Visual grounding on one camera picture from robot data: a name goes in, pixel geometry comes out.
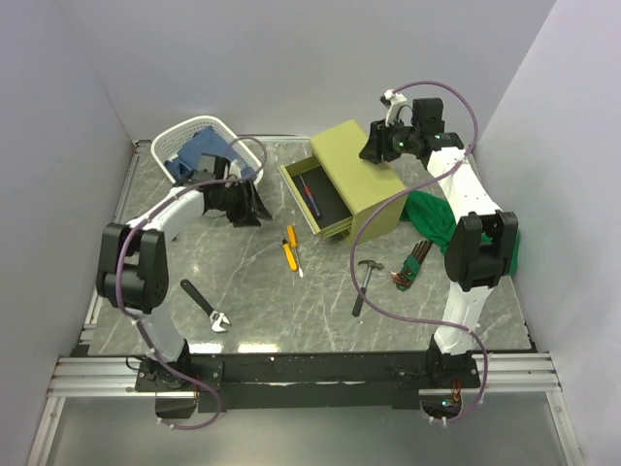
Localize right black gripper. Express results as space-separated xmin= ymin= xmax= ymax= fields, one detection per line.
xmin=359 ymin=117 xmax=419 ymax=167

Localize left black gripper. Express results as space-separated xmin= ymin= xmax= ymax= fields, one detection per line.
xmin=215 ymin=179 xmax=273 ymax=228

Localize olive green tool chest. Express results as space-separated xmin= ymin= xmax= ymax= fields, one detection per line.
xmin=278 ymin=119 xmax=405 ymax=244

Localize red blue screwdriver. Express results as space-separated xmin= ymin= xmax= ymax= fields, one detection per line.
xmin=300 ymin=177 xmax=314 ymax=205

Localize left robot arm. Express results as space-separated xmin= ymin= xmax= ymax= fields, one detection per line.
xmin=96 ymin=167 xmax=272 ymax=390

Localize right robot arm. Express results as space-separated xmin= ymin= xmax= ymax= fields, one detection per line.
xmin=359 ymin=90 xmax=518 ymax=387

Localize orange yellow screwdriver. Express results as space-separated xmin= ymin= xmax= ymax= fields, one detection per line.
xmin=286 ymin=224 xmax=304 ymax=278

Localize small black yellow screwdriver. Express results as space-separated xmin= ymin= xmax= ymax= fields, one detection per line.
xmin=281 ymin=231 xmax=298 ymax=272

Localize blue cloth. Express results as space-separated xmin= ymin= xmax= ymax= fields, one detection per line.
xmin=164 ymin=127 xmax=259 ymax=182

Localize green cloth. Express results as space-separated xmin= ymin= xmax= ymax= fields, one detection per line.
xmin=400 ymin=189 xmax=523 ymax=277

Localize black adjustable wrench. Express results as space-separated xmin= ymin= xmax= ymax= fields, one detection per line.
xmin=180 ymin=279 xmax=231 ymax=333

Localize white plastic basket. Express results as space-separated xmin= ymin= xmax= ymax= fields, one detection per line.
xmin=150 ymin=115 xmax=266 ymax=217

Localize hex key set green holder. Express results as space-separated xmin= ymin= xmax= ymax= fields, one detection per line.
xmin=390 ymin=240 xmax=433 ymax=291

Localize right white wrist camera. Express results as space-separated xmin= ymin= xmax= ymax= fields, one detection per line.
xmin=380 ymin=89 xmax=408 ymax=126

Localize black handled hammer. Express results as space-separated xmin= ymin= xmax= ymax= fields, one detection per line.
xmin=352 ymin=259 xmax=383 ymax=317

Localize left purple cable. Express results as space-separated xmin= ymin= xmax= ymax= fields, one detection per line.
xmin=115 ymin=136 xmax=269 ymax=432

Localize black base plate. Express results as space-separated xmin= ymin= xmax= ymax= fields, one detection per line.
xmin=135 ymin=351 xmax=483 ymax=413

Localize aluminium frame rail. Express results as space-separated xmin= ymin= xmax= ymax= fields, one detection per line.
xmin=26 ymin=139 xmax=151 ymax=466

